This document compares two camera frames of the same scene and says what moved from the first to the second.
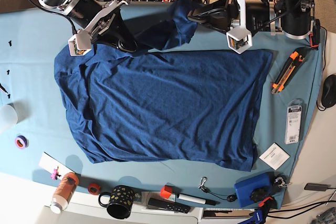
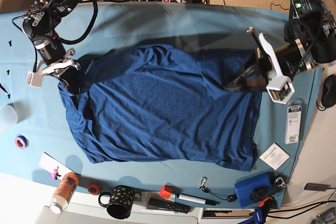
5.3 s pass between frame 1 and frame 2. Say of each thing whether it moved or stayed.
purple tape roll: stayed
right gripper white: moved
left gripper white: moved
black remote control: stayed
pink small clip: stayed
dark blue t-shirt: moved
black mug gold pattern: stayed
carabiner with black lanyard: stayed
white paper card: stayed
